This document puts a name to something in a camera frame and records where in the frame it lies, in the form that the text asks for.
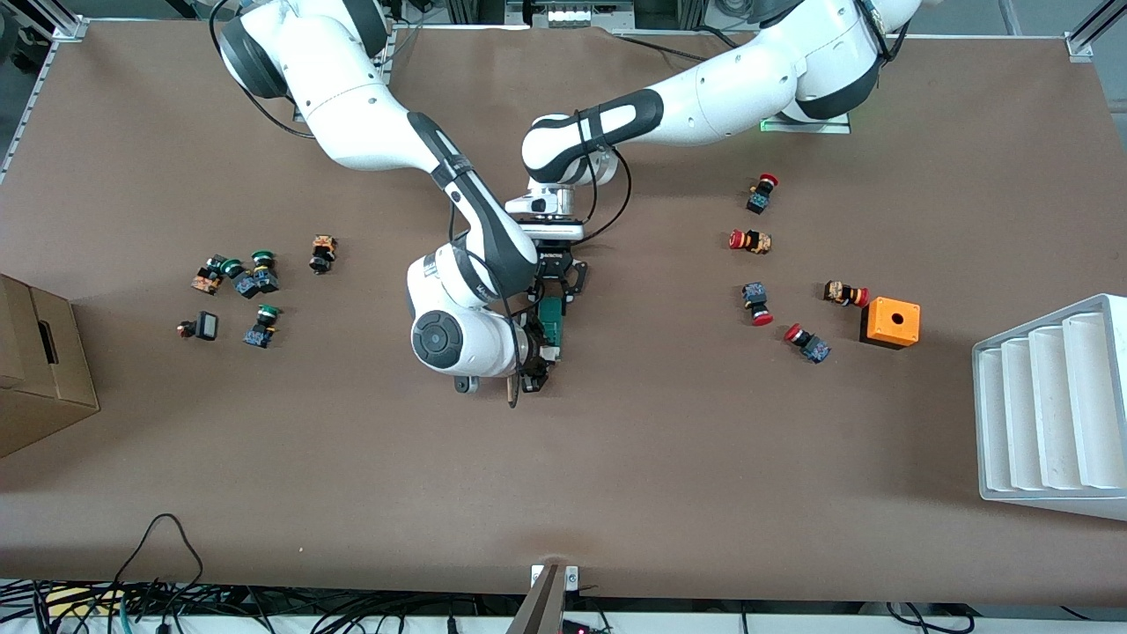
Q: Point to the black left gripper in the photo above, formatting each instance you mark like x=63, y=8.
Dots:
x=552, y=256

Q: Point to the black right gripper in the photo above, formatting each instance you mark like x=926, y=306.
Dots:
x=534, y=345

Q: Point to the green circuit board module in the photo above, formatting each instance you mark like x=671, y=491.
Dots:
x=553, y=324

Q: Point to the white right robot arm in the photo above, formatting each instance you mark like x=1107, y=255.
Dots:
x=352, y=114

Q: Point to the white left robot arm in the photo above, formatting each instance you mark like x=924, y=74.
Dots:
x=748, y=79

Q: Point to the red button blue contact block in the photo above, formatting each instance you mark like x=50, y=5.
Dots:
x=814, y=349
x=757, y=201
x=755, y=295

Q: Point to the red button orange contact block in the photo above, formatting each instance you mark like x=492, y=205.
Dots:
x=841, y=292
x=753, y=241

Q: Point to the black knob orange contact block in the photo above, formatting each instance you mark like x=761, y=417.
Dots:
x=321, y=258

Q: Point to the black device with white lights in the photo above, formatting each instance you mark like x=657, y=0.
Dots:
x=572, y=15

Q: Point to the green button blue contact block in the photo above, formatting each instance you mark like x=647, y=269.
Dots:
x=260, y=282
x=258, y=335

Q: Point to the black device with red light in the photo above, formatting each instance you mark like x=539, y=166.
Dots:
x=577, y=629

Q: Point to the orange box with hole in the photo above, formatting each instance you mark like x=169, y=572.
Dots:
x=894, y=321

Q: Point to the black square button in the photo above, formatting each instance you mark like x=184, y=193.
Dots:
x=207, y=326

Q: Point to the green button orange contact block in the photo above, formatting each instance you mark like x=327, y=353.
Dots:
x=207, y=282

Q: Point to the brown cardboard box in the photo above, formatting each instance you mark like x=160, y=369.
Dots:
x=44, y=379

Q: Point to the white stepped tray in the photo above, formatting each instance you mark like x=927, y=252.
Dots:
x=1057, y=414

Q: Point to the yellow label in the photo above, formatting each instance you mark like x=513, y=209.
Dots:
x=79, y=599

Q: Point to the white mount bracket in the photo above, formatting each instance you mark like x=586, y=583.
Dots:
x=572, y=577

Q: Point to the camera mount pole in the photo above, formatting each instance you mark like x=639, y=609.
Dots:
x=541, y=608

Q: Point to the aluminium left arm base plate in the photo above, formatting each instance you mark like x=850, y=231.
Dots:
x=828, y=129

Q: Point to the aluminium frame rail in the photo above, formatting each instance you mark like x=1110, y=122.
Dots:
x=40, y=88
x=1081, y=44

